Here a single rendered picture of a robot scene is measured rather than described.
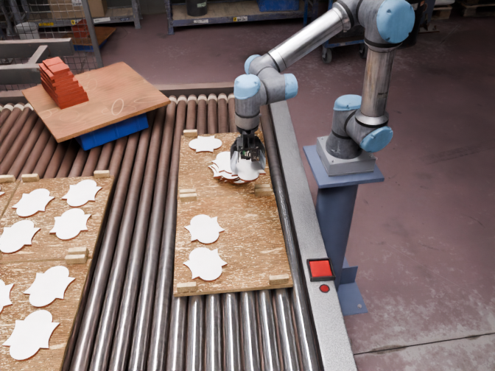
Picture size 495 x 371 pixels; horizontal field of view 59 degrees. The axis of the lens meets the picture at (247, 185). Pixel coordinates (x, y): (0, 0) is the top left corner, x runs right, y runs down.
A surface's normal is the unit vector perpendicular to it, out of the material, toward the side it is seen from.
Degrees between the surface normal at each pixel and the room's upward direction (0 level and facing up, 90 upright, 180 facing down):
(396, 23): 83
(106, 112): 0
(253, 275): 0
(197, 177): 0
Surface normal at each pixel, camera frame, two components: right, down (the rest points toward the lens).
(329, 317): -0.01, -0.76
